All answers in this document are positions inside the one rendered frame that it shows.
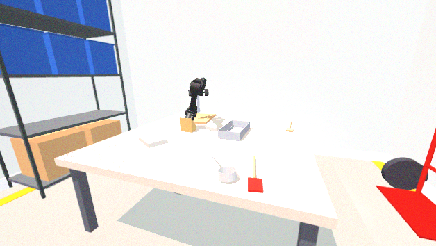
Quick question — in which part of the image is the white saucepan with long handle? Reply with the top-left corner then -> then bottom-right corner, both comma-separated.
209,152 -> 237,182

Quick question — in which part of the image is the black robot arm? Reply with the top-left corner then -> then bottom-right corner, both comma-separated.
185,77 -> 207,121

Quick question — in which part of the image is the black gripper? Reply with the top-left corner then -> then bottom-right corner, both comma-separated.
188,89 -> 209,97

